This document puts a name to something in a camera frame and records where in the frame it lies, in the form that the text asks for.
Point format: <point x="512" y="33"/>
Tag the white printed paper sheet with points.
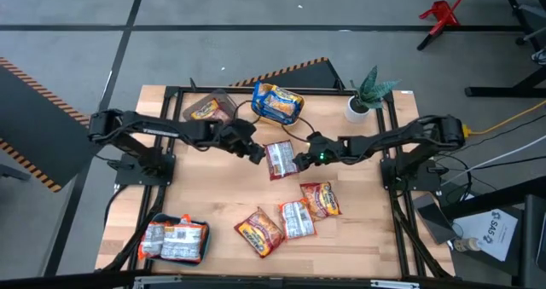
<point x="490" y="233"/>

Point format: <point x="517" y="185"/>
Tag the black horizontal beam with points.
<point x="64" y="282"/>

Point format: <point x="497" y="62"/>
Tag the grey office chair base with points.
<point x="529" y="13"/>

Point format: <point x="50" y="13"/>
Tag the black desk leg frame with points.
<point x="503" y="91"/>

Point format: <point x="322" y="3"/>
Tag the black side desk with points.
<point x="533" y="238"/>

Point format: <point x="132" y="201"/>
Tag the red and black stand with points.
<point x="441" y="14"/>

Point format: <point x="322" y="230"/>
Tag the blue Maruchan noodle pack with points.
<point x="283" y="105"/>
<point x="258" y="97"/>

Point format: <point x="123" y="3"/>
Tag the person's shoe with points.
<point x="539" y="56"/>

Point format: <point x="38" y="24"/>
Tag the yellow plastic bin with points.
<point x="294" y="120"/>

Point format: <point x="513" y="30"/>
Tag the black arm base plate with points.
<point x="128" y="176"/>
<point x="426" y="182"/>

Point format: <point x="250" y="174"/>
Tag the black hazard-striped platform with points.
<point x="307" y="78"/>
<point x="42" y="118"/>

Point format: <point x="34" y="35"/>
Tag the orange Maruchan noodle pack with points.
<point x="151" y="240"/>
<point x="183" y="240"/>
<point x="296" y="220"/>

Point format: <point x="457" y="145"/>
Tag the black aluminium table frame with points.
<point x="324" y="91"/>

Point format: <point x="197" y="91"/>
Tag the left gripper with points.
<point x="239" y="135"/>

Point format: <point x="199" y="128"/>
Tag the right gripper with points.
<point x="324" y="148"/>

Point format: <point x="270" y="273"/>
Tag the grey translucent bin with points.
<point x="189" y="112"/>

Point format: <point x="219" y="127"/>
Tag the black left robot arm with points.
<point x="170" y="129"/>

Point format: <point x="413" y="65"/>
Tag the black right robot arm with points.
<point x="396" y="137"/>

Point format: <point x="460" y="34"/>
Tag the teal plastic bin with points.
<point x="164" y="217"/>

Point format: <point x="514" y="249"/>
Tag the green plant in white pot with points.
<point x="356" y="110"/>

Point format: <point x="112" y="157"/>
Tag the small beige bottle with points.
<point x="467" y="244"/>

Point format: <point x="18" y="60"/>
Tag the dark grey tablet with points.
<point x="435" y="218"/>

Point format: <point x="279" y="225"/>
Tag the silver metal bracket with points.
<point x="394" y="284"/>
<point x="158" y="280"/>

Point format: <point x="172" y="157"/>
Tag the red Maruchan noodle pack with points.
<point x="279" y="161"/>
<point x="320" y="200"/>
<point x="207" y="108"/>
<point x="258" y="233"/>

